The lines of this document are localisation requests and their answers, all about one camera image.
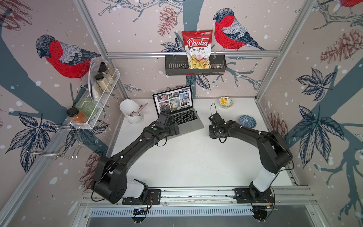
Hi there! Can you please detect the silver laptop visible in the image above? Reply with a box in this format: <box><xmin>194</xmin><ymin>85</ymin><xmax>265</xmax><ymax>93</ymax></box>
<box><xmin>152</xmin><ymin>85</ymin><xmax>204</xmax><ymax>136</ymax></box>

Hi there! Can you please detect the orange jar with black lid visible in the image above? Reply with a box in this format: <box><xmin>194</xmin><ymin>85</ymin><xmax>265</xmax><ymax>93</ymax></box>
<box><xmin>66</xmin><ymin>107</ymin><xmax>88</xmax><ymax>123</ymax></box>

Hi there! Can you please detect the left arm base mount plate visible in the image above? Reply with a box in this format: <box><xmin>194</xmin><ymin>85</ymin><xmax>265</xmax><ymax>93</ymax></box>
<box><xmin>122</xmin><ymin>189</ymin><xmax>161</xmax><ymax>205</ymax></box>

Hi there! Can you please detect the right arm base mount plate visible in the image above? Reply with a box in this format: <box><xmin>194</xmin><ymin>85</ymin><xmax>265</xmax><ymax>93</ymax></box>
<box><xmin>233</xmin><ymin>187</ymin><xmax>275</xmax><ymax>204</ymax></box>

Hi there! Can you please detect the yellow flower ceramic bowl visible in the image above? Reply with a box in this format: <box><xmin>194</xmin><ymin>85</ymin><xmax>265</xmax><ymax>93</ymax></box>
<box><xmin>218</xmin><ymin>96</ymin><xmax>233</xmax><ymax>109</ymax></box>

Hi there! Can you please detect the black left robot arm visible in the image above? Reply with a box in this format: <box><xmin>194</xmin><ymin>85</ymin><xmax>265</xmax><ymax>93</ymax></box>
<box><xmin>91</xmin><ymin>112</ymin><xmax>179</xmax><ymax>204</ymax></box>

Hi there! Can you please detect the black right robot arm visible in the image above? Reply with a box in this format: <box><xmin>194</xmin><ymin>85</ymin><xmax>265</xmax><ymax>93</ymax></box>
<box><xmin>209</xmin><ymin>113</ymin><xmax>293</xmax><ymax>201</ymax></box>

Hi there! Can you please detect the red cassava chips bag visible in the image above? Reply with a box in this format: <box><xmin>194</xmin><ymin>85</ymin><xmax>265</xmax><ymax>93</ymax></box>
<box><xmin>182</xmin><ymin>30</ymin><xmax>213</xmax><ymax>69</ymax></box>

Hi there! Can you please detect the green glass bowl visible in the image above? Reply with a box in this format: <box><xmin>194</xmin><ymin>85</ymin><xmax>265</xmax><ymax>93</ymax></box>
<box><xmin>74</xmin><ymin>97</ymin><xmax>98</xmax><ymax>118</ymax></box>

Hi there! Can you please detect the blue patterned ceramic bowl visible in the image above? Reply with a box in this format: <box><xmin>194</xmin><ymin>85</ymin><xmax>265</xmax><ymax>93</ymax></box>
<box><xmin>239</xmin><ymin>114</ymin><xmax>257</xmax><ymax>129</ymax></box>

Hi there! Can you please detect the beige bottle black cap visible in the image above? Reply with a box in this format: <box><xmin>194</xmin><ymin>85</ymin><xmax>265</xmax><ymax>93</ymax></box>
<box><xmin>98</xmin><ymin>62</ymin><xmax>114</xmax><ymax>85</ymax></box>
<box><xmin>95</xmin><ymin>74</ymin><xmax>111</xmax><ymax>93</ymax></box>

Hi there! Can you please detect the chrome wire wall rack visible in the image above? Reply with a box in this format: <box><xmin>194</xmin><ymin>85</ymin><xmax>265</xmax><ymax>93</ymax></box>
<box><xmin>26</xmin><ymin>125</ymin><xmax>83</xmax><ymax>160</ymax></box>

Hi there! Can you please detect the pink handled utensil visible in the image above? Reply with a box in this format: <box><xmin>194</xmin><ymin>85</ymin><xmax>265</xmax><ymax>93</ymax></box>
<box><xmin>132</xmin><ymin>103</ymin><xmax>148</xmax><ymax>116</ymax></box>

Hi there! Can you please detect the white utensil holder cup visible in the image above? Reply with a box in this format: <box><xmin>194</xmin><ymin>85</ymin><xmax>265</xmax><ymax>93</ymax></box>
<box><xmin>120</xmin><ymin>99</ymin><xmax>144</xmax><ymax>124</ymax></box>

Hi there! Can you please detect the black wall basket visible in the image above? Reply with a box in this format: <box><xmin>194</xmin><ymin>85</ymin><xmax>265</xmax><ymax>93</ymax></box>
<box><xmin>165</xmin><ymin>55</ymin><xmax>226</xmax><ymax>76</ymax></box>

